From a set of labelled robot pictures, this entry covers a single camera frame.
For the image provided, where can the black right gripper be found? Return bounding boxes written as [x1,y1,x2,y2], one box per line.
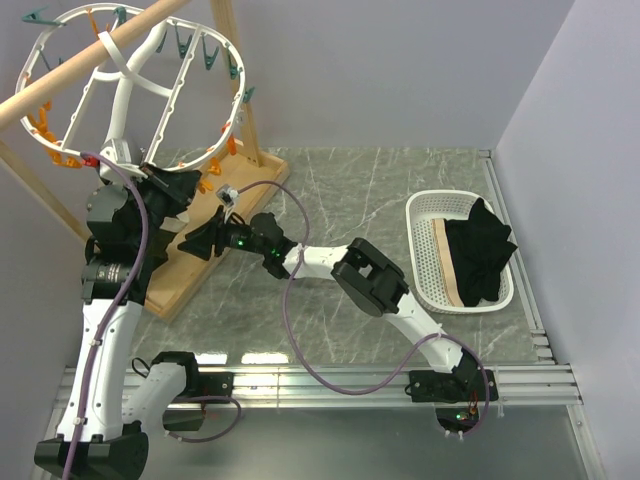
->
[179,207,270,263]

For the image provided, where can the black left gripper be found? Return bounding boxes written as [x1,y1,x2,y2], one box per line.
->
[124,161,200,250]

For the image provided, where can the white plastic clip hanger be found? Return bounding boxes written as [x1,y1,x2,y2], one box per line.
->
[1,2,251,172]

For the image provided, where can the olive green underwear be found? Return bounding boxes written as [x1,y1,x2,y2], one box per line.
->
[146,211,190,273]

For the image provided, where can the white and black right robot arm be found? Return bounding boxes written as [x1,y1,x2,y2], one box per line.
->
[178,208,490,400]

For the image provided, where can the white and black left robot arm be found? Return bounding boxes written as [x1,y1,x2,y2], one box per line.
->
[34,166,202,479]

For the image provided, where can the wooden drying rack stand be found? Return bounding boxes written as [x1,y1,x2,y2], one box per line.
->
[1,1,289,320]

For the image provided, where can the teal clothes peg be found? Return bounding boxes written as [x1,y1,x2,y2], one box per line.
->
[21,6,58,26]
[40,52,64,71]
[200,35,220,71]
[243,87,255,103]
[113,5,128,28]
[173,24,193,59]
[155,31,167,53]
[226,49,239,80]

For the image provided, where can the white plastic laundry basket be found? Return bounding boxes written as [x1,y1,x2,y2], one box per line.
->
[406,190,517,315]

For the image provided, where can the beige garment in basket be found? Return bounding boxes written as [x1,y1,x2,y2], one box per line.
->
[431,218,465,308]

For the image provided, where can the black garment in basket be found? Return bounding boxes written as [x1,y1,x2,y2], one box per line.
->
[445,198,517,307]

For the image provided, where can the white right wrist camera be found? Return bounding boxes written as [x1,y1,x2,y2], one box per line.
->
[216,184,240,221]

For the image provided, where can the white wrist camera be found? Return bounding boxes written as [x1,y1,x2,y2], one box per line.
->
[81,139,145,183]
[216,184,240,221]

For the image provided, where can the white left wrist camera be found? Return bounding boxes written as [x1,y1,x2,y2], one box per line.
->
[81,139,145,183]

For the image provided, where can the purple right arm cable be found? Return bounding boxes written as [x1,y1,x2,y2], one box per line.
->
[234,179,494,441]

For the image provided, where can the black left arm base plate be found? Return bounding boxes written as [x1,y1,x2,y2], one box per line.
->
[196,371,234,404]

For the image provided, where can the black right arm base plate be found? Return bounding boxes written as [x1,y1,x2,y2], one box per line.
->
[404,369,499,404]

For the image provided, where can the aluminium mounting rail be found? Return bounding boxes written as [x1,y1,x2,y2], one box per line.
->
[202,364,583,408]

